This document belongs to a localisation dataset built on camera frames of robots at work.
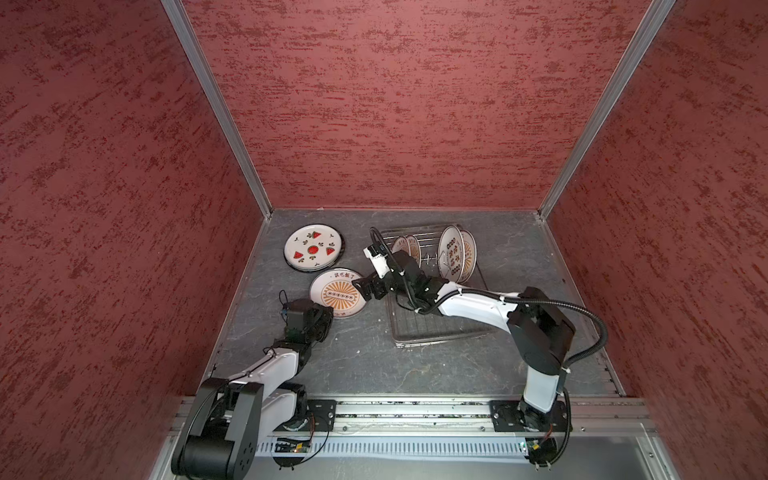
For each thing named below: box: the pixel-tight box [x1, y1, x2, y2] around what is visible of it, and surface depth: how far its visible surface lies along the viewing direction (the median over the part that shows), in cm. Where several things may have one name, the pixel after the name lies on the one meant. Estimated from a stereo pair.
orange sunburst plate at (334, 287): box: [309, 267, 368, 320], surface depth 96 cm
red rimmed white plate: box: [437, 225, 466, 283], surface depth 99 cm
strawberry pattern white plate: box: [283, 224, 345, 273], surface depth 108 cm
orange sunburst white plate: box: [391, 236, 409, 254], surface depth 97 cm
